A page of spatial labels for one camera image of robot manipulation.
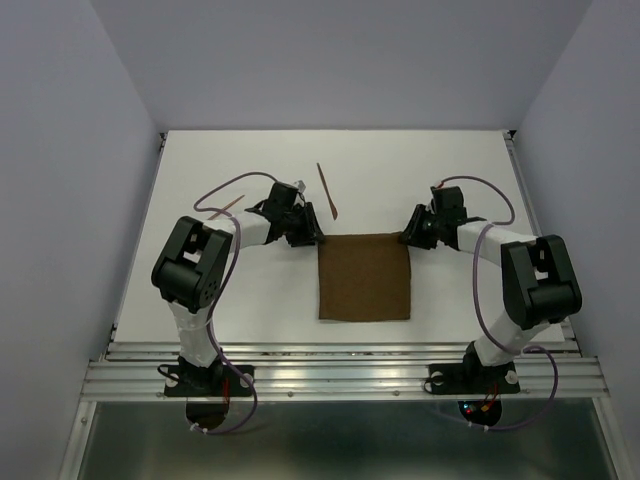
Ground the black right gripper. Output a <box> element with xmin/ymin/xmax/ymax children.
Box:
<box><xmin>395</xmin><ymin>202</ymin><xmax>444</xmax><ymax>249</ymax></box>

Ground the brown wooden knife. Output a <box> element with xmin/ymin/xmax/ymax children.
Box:
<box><xmin>316</xmin><ymin>162</ymin><xmax>338</xmax><ymax>221</ymax></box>

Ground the brown cloth napkin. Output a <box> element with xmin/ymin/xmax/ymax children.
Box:
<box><xmin>318</xmin><ymin>232</ymin><xmax>411</xmax><ymax>323</ymax></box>

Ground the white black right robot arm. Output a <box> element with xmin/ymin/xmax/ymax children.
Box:
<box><xmin>400</xmin><ymin>186</ymin><xmax>582</xmax><ymax>395</ymax></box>

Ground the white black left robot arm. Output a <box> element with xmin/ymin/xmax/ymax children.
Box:
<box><xmin>151</xmin><ymin>181</ymin><xmax>324</xmax><ymax>397</ymax></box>

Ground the brown wooden fork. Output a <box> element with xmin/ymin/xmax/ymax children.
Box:
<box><xmin>209</xmin><ymin>195</ymin><xmax>244</xmax><ymax>220</ymax></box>

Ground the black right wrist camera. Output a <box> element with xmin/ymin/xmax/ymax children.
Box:
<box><xmin>430</xmin><ymin>186</ymin><xmax>467</xmax><ymax>219</ymax></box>

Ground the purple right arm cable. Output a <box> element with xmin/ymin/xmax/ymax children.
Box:
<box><xmin>434</xmin><ymin>174</ymin><xmax>559</xmax><ymax>434</ymax></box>

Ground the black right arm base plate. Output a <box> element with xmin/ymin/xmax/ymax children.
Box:
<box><xmin>423</xmin><ymin>362</ymin><xmax>521</xmax><ymax>396</ymax></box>

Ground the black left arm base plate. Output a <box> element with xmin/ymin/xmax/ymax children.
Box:
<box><xmin>159</xmin><ymin>364</ymin><xmax>253</xmax><ymax>398</ymax></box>

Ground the aluminium rail frame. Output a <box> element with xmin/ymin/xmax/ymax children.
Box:
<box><xmin>61</xmin><ymin>130</ymin><xmax>623</xmax><ymax>479</ymax></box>

